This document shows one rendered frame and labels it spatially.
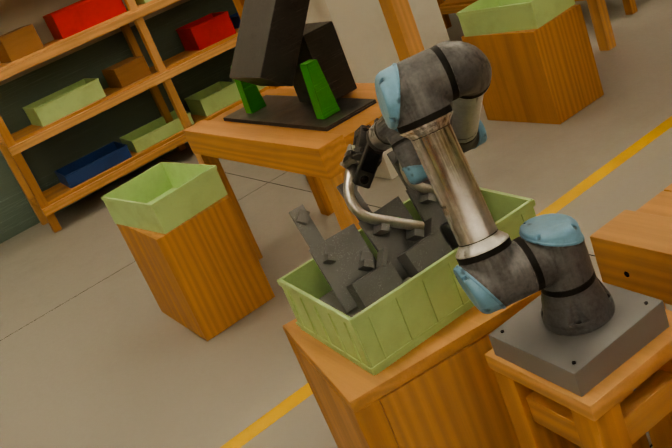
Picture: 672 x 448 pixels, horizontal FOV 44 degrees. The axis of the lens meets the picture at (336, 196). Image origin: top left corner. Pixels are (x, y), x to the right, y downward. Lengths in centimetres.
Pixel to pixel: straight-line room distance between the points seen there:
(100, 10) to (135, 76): 64
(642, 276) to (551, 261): 45
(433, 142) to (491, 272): 28
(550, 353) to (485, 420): 54
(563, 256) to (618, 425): 35
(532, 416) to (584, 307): 33
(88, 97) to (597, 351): 631
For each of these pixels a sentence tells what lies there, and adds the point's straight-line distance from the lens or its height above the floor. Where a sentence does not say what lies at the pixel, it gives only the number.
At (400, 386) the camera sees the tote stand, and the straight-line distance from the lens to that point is 210.
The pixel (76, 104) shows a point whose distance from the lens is 757.
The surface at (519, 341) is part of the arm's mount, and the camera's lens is 183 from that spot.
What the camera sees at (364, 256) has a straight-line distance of 229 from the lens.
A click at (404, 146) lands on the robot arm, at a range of 201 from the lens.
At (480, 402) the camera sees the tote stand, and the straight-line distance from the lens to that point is 224.
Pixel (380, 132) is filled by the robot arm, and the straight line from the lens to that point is 206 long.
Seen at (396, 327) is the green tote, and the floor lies 87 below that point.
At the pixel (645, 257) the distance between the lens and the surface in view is 207.
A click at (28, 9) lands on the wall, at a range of 807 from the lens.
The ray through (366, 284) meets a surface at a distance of 224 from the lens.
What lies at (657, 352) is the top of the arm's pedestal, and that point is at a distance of 181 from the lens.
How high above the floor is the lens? 192
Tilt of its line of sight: 20 degrees down
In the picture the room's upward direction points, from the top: 22 degrees counter-clockwise
